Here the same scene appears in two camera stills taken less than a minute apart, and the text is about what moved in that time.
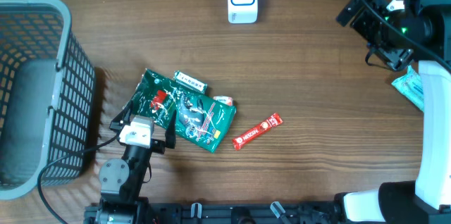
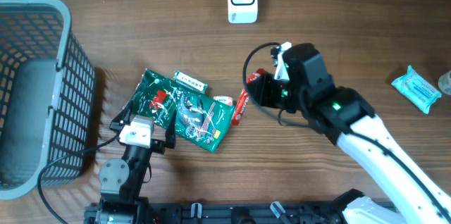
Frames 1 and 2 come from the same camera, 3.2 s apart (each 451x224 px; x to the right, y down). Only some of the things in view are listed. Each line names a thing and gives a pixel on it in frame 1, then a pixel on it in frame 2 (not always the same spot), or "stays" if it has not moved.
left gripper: (158, 146) stays
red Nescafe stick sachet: (275, 120) to (244, 97)
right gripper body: (372, 30) to (278, 94)
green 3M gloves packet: (200, 119) stays
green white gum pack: (189, 82) stays
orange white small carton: (226, 100) stays
